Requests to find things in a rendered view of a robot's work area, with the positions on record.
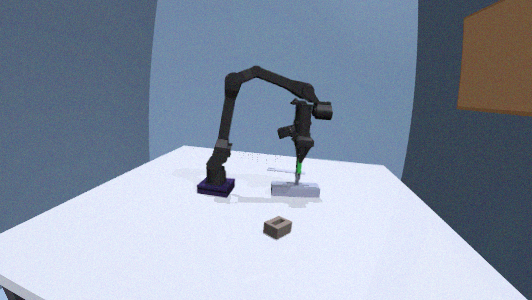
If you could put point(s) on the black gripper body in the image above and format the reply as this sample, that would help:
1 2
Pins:
302 132

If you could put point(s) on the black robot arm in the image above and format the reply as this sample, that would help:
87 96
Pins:
215 172

